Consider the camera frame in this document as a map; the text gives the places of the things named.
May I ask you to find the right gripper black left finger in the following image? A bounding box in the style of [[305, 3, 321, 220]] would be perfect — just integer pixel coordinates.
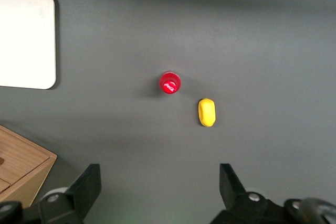
[[38, 163, 102, 224]]

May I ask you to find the wooden drawer cabinet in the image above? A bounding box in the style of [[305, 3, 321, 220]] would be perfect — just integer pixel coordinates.
[[0, 125, 58, 208]]

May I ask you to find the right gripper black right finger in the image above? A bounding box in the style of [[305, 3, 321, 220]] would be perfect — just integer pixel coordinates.
[[219, 163, 287, 224]]

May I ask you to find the yellow oval toy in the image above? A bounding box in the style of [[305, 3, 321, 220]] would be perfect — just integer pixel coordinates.
[[197, 98, 217, 128]]

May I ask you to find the red coke bottle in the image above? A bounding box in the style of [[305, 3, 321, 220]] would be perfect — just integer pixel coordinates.
[[159, 70, 182, 95]]

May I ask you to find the white rectangular tray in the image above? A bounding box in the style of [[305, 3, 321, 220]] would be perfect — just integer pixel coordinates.
[[0, 0, 57, 90]]

